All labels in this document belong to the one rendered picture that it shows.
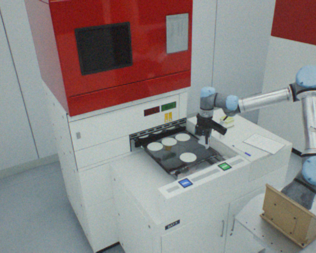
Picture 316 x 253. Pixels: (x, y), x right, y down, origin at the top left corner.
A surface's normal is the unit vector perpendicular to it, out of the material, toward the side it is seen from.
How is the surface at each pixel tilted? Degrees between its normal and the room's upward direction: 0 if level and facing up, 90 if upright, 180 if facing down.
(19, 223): 0
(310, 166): 58
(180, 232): 90
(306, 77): 43
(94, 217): 90
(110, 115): 90
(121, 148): 90
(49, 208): 0
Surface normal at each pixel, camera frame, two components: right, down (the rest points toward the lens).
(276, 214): -0.84, 0.28
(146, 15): 0.51, 0.40
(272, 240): -0.03, -0.88
